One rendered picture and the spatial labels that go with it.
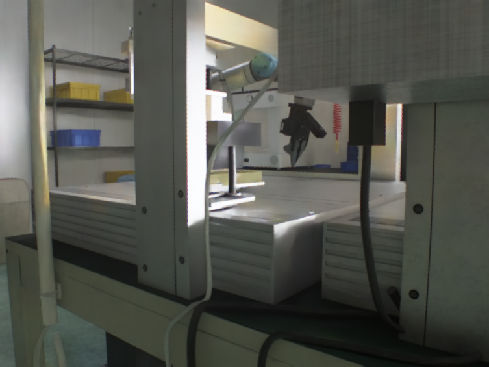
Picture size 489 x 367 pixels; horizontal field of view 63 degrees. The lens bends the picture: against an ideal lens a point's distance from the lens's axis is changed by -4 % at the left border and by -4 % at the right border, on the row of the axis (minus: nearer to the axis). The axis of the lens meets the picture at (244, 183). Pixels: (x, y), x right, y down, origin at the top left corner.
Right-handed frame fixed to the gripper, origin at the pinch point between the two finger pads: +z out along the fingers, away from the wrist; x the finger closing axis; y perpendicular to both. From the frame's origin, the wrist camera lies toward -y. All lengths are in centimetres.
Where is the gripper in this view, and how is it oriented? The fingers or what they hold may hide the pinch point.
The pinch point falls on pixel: (293, 162)
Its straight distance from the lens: 151.7
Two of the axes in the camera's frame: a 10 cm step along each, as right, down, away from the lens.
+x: -6.8, 0.6, -7.3
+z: -1.9, 9.5, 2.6
